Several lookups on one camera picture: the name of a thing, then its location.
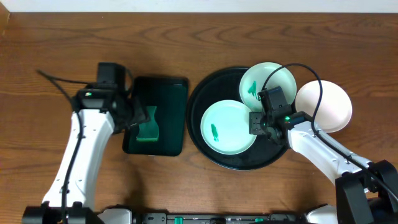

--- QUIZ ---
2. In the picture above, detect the green scrub sponge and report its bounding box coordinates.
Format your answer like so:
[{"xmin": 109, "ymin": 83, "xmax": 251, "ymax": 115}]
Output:
[{"xmin": 136, "ymin": 106, "xmax": 160, "ymax": 142}]

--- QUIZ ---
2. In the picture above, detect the mint green plate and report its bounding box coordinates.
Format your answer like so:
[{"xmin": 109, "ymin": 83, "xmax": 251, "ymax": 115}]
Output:
[
  {"xmin": 239, "ymin": 62, "xmax": 297, "ymax": 112},
  {"xmin": 200, "ymin": 100, "xmax": 256, "ymax": 156}
]

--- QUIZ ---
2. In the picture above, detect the white plate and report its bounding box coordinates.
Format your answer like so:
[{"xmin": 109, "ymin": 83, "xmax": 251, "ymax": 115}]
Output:
[{"xmin": 295, "ymin": 80, "xmax": 353, "ymax": 133}]

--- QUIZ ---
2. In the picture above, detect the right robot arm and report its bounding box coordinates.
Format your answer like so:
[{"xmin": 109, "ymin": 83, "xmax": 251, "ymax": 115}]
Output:
[{"xmin": 249, "ymin": 109, "xmax": 397, "ymax": 223}]

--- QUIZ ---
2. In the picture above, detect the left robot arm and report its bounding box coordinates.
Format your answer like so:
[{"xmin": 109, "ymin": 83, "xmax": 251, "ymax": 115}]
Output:
[{"xmin": 22, "ymin": 82, "xmax": 149, "ymax": 224}]

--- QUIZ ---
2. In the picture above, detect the black rectangular tray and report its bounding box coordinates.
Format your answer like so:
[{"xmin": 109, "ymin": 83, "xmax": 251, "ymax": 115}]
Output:
[{"xmin": 123, "ymin": 77, "xmax": 188, "ymax": 157}]

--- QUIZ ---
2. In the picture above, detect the round black tray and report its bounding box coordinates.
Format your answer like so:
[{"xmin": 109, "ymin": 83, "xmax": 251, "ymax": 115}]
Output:
[{"xmin": 186, "ymin": 67, "xmax": 287, "ymax": 170}]

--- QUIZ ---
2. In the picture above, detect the right black cable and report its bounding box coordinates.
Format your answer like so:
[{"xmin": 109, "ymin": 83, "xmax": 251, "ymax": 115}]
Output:
[{"xmin": 261, "ymin": 63, "xmax": 398, "ymax": 203}]

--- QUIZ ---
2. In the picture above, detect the black cable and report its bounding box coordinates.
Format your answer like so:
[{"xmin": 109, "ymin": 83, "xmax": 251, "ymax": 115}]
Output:
[
  {"xmin": 261, "ymin": 63, "xmax": 398, "ymax": 203},
  {"xmin": 36, "ymin": 68, "xmax": 134, "ymax": 224}
]

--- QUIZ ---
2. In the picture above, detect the left black cable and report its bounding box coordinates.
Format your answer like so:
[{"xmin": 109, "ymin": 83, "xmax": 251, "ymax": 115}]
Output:
[{"xmin": 36, "ymin": 68, "xmax": 134, "ymax": 224}]

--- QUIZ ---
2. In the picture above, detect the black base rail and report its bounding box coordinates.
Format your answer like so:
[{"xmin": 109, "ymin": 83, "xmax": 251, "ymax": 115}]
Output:
[{"xmin": 98, "ymin": 204, "xmax": 338, "ymax": 224}]

